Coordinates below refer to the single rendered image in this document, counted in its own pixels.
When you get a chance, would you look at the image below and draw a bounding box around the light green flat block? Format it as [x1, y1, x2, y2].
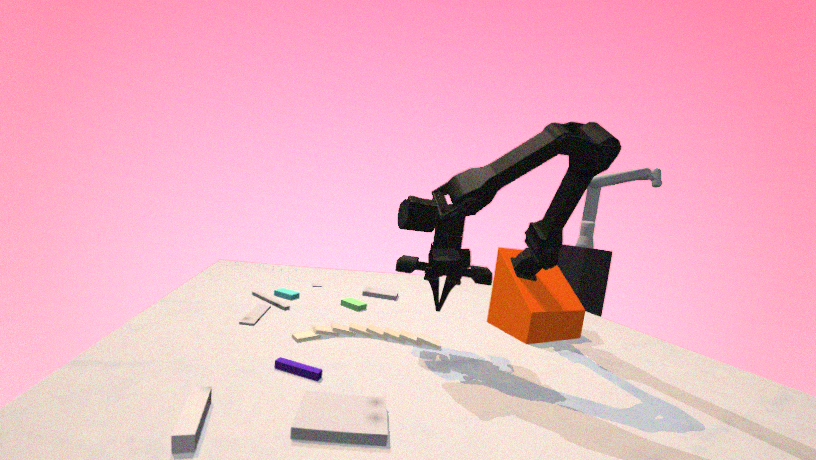
[340, 297, 367, 312]

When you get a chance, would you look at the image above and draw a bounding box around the teal rectangular block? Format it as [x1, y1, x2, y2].
[273, 288, 300, 300]

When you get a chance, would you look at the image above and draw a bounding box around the purple rectangular block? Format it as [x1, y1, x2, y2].
[274, 357, 323, 381]

